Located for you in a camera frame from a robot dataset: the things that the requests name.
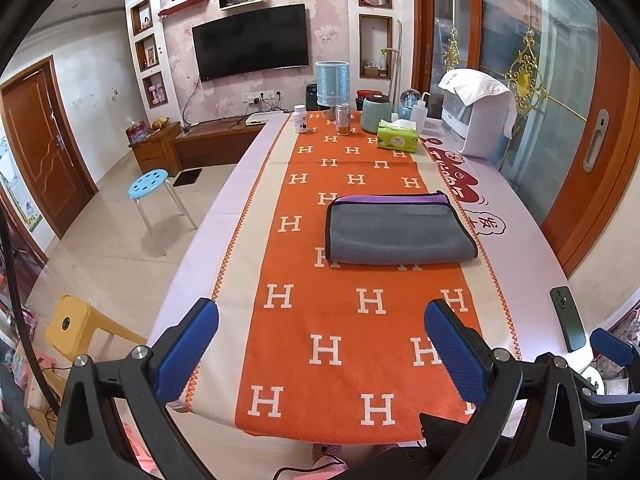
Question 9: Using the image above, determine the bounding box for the red tissue box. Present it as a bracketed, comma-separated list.
[125, 119, 151, 144]

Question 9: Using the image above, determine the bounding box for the pale printed tablecloth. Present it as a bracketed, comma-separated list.
[147, 110, 601, 441]

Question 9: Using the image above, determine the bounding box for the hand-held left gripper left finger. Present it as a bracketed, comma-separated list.
[52, 297, 221, 480]

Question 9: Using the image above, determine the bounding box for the sliding door handle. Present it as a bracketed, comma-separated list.
[584, 109, 610, 174]

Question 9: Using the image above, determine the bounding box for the gold door ornament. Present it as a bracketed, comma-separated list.
[502, 30, 551, 119]

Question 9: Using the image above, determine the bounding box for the white squeeze bottle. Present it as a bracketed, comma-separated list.
[411, 91, 446, 133]

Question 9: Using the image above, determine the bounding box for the orange patterned blanket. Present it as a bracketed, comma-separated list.
[165, 110, 523, 446]

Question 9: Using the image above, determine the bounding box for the grey towel with purple edge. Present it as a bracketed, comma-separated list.
[325, 191, 479, 266]

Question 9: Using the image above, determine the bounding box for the wooden side cabinet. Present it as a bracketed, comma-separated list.
[129, 122, 183, 177]

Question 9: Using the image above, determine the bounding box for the brown wooden door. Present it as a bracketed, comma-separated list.
[0, 56, 98, 240]

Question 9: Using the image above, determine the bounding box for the snow globe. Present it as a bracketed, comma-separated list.
[398, 88, 425, 122]

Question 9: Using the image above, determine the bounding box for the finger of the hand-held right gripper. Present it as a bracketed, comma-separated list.
[570, 327, 640, 418]

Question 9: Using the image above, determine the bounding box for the black cable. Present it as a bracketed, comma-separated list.
[0, 207, 63, 413]

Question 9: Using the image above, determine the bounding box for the teal canister with black lid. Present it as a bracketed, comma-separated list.
[361, 94, 392, 135]

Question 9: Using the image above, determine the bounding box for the green tissue pack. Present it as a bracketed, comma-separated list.
[376, 119, 420, 153]

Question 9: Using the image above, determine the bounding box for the wooden television cabinet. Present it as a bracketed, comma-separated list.
[167, 112, 292, 171]

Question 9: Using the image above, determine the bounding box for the white countertop appliance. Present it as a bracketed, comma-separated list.
[440, 87, 518, 157]

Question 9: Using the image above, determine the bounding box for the blue round stool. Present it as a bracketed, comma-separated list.
[127, 169, 199, 237]

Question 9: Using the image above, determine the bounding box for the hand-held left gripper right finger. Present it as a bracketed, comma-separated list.
[422, 299, 591, 480]

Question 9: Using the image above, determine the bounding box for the white cloth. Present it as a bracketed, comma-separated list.
[438, 68, 512, 109]

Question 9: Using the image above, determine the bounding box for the dark green smartphone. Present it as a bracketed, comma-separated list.
[550, 286, 587, 353]

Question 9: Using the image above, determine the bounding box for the light blue cylindrical container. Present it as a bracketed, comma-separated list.
[315, 60, 351, 121]

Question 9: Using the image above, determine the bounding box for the yellow stool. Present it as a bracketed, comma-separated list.
[46, 294, 149, 361]

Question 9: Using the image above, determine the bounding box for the red wall shelf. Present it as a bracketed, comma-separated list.
[158, 0, 211, 17]

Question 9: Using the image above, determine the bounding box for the black flat television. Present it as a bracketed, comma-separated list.
[192, 3, 310, 82]

